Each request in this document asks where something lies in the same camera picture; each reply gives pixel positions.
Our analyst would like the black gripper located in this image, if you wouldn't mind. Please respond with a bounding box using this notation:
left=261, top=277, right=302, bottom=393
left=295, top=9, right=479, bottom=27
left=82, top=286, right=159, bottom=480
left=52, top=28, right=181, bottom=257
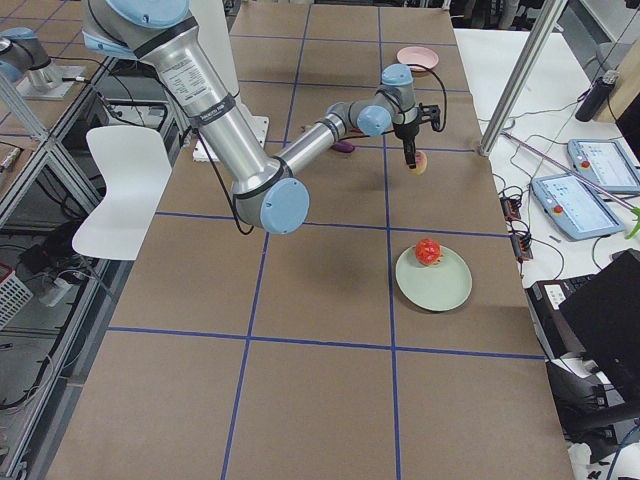
left=393, top=122, right=418, bottom=168

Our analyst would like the pink yellow peach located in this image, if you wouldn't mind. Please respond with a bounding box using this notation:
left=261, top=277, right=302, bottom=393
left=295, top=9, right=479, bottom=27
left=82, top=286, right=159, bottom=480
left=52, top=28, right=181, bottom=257
left=408, top=151, right=428, bottom=175

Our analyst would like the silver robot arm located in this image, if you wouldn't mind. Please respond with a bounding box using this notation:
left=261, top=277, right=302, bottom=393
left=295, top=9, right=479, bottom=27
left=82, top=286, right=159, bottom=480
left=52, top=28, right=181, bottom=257
left=83, top=1, right=426, bottom=234
left=1, top=27, right=51, bottom=82

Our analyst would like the purple eggplant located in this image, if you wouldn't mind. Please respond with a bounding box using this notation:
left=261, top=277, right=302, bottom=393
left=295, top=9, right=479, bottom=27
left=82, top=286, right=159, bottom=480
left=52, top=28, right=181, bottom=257
left=331, top=141, right=355, bottom=154

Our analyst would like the pink plate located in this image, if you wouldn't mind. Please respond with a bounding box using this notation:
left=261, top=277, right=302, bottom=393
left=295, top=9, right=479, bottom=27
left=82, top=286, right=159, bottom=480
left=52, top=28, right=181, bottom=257
left=396, top=46, right=440, bottom=73

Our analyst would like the green plate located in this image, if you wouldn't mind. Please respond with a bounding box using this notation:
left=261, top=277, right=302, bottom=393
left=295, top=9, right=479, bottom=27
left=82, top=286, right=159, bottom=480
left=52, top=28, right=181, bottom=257
left=395, top=247, right=473, bottom=312

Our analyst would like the near teach pendant tablet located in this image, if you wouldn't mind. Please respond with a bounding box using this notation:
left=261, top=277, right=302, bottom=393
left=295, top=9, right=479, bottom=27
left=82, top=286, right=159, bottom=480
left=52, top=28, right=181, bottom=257
left=531, top=174, right=624, bottom=240

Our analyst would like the teach pendant tablet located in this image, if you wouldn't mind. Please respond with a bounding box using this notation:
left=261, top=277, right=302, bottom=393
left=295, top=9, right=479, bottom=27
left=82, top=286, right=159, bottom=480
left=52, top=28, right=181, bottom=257
left=567, top=139, right=639, bottom=194
left=531, top=174, right=624, bottom=240

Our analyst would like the black water bottle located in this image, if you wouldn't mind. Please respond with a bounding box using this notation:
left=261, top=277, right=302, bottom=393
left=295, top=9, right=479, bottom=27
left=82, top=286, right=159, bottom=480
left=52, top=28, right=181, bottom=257
left=574, top=69, right=619, bottom=122

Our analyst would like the far teach pendant tablet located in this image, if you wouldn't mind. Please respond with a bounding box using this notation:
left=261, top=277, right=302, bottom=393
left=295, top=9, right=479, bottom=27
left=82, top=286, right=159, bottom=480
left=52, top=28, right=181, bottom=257
left=567, top=139, right=639, bottom=194

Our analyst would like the metal reacher stick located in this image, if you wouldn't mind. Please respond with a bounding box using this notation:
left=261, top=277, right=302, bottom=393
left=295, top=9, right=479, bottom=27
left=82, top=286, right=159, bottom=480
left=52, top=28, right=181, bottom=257
left=500, top=130, right=640, bottom=239

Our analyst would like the black laptop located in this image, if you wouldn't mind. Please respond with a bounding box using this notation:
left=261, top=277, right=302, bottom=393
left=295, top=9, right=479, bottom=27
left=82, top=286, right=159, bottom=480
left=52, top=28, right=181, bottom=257
left=526, top=249, right=639, bottom=401

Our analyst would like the white chair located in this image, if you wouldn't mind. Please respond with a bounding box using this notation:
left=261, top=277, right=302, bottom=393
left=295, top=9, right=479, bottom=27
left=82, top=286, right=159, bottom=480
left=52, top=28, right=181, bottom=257
left=72, top=125, right=172, bottom=261

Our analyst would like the white plastic basket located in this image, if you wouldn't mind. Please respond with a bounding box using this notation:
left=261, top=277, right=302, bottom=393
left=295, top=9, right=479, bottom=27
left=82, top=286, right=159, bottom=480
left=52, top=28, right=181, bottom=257
left=0, top=264, right=33, bottom=329

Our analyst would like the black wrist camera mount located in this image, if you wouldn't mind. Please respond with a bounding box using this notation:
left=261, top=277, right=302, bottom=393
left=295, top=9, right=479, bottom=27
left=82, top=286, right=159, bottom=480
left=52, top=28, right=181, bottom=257
left=418, top=103, right=442, bottom=132

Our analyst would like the aluminium frame post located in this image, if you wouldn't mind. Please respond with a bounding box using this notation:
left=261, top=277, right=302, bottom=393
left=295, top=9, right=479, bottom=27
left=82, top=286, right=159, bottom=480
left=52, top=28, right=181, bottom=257
left=478, top=0, right=568, bottom=157

